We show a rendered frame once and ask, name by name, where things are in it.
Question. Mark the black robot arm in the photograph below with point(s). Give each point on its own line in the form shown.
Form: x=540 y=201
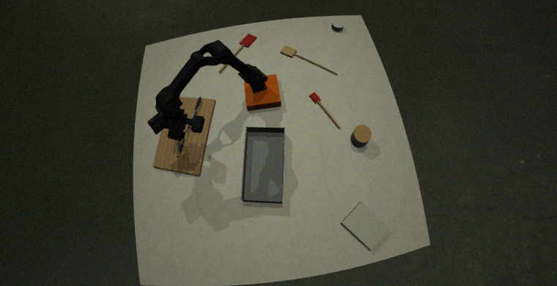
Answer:
x=168 y=99

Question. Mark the short grey cylinder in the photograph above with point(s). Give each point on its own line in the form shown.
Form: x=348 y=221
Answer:
x=337 y=26

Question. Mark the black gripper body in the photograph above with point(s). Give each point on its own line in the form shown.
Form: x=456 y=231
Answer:
x=197 y=123

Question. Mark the grey rectangular tin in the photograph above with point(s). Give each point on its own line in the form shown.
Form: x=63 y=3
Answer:
x=263 y=165

